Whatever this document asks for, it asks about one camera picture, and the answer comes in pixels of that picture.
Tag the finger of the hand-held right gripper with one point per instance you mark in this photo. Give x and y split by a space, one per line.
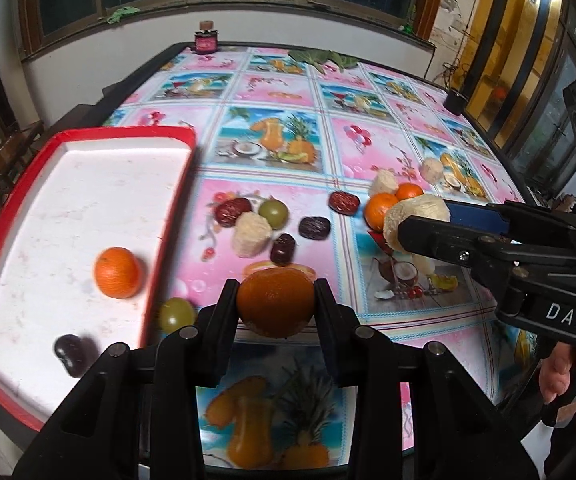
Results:
473 217
443 242

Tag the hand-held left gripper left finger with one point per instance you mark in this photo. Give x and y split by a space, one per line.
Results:
218 340

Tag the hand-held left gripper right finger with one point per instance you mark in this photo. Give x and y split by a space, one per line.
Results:
338 345

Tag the green grape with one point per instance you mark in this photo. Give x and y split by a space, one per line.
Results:
274 212
172 314

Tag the orange tangerine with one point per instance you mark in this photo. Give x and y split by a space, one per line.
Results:
409 191
378 210
116 272
275 302

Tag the red date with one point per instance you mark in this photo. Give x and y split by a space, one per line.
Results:
230 211
343 202

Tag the dark purple date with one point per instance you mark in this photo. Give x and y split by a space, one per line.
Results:
314 228
70 352
283 250

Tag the red rimmed white tray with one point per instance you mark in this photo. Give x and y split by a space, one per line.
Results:
93 200

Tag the person's right hand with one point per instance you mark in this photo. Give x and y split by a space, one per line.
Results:
555 375

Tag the black cup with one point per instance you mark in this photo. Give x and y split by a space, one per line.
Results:
455 102

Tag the gold framed glass door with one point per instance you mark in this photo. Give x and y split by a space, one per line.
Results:
513 35

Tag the small green object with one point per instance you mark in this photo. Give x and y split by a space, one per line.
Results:
408 27

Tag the printed pink tablecloth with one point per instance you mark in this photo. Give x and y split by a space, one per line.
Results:
278 105

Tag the green leaves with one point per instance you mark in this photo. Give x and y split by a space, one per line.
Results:
325 58

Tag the wooden armchair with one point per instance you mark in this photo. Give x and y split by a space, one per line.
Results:
3 155

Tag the small dark red jar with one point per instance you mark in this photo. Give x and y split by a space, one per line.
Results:
206 40

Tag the green cloth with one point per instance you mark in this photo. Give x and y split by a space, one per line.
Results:
124 13

